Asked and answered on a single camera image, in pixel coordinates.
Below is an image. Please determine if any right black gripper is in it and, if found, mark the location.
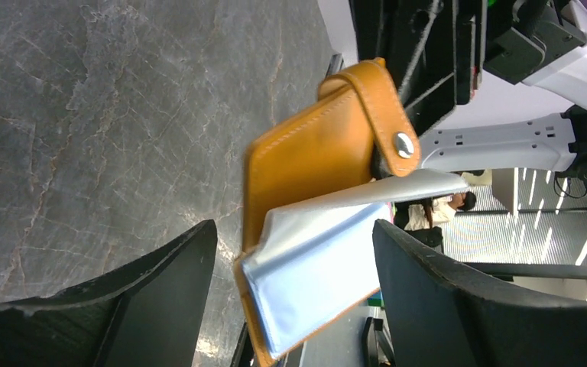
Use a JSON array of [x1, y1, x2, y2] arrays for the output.
[[349, 0, 488, 135]]

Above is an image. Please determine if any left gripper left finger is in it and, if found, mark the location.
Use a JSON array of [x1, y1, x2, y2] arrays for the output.
[[0, 220, 217, 366]]

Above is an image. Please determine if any orange leather card holder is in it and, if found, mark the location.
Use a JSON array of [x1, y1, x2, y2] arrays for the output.
[[232, 57, 470, 367]]

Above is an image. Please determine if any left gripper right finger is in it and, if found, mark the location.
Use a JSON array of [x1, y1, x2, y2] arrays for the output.
[[373, 220, 587, 366]]

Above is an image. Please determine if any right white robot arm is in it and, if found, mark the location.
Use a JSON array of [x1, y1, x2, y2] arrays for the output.
[[350, 1, 587, 182]]

